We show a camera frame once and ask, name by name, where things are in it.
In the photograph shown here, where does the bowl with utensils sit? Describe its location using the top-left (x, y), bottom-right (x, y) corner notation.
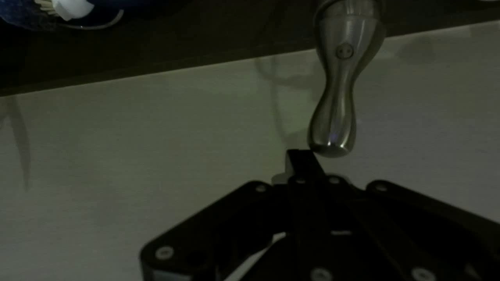
top-left (0, 0), bottom-right (127, 32)

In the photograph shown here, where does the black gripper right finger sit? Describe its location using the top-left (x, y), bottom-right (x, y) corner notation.
top-left (303, 149), bottom-right (500, 281)

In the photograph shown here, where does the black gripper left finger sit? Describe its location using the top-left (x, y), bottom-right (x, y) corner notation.
top-left (139, 149), bottom-right (314, 281)

